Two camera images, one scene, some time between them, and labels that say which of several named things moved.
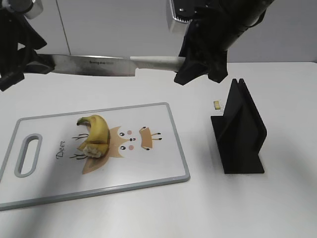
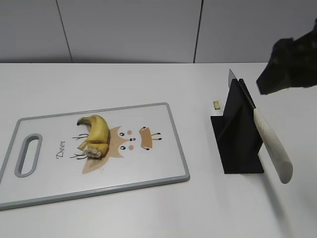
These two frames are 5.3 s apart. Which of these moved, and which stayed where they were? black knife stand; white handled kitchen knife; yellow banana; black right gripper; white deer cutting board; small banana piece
Moved: white handled kitchen knife; black right gripper
Stayed: black knife stand; yellow banana; small banana piece; white deer cutting board
